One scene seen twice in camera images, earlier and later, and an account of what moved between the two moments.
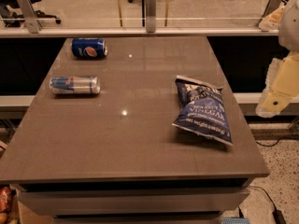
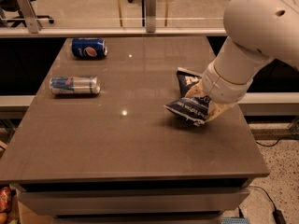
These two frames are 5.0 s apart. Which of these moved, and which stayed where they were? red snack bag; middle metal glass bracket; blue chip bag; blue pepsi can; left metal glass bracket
Moved: blue chip bag
Stayed: left metal glass bracket; blue pepsi can; red snack bag; middle metal glass bracket
